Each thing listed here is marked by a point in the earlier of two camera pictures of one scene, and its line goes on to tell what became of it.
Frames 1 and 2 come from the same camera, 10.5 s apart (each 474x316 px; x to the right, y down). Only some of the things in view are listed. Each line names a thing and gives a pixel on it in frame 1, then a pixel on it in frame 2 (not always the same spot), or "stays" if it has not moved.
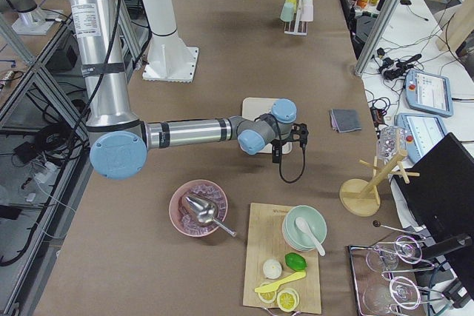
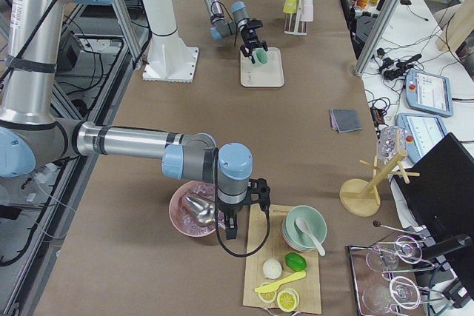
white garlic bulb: [272, 269] stays
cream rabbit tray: [253, 108] to [270, 75]
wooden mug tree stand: [362, 198] stays
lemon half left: [268, 297] stays
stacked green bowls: [301, 241] stays
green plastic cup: [289, 9] to [261, 57]
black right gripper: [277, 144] to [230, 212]
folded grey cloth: [344, 120] stays
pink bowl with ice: [198, 208] stays
